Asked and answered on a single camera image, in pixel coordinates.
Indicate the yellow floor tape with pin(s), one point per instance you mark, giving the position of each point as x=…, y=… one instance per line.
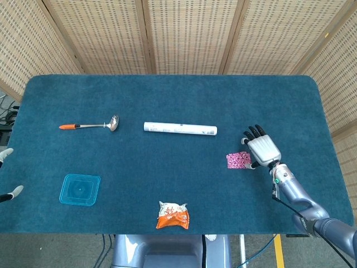
x=279, y=254

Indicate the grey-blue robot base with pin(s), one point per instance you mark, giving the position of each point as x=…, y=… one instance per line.
x=167, y=251

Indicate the woven bamboo folding screen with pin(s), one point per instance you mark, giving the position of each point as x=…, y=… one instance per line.
x=189, y=33

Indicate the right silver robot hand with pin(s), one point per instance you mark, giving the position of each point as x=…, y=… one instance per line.
x=263, y=149

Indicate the pink patterned card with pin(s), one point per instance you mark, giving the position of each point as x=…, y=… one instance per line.
x=237, y=160

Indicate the blue translucent plastic lid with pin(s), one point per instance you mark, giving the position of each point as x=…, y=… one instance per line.
x=81, y=190

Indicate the orange and white snack bag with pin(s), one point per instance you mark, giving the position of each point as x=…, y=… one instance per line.
x=173, y=219

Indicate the teal carpet table cover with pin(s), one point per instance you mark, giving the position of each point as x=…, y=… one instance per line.
x=167, y=97

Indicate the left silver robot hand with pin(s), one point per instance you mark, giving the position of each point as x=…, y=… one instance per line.
x=7, y=153

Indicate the black equipment box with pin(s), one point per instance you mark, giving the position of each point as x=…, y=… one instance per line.
x=4, y=136

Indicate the white metal pole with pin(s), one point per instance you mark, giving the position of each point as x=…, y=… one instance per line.
x=242, y=251

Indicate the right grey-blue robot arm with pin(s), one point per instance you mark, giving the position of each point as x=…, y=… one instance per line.
x=293, y=190

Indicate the white printed paper roll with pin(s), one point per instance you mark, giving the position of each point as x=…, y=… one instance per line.
x=181, y=129

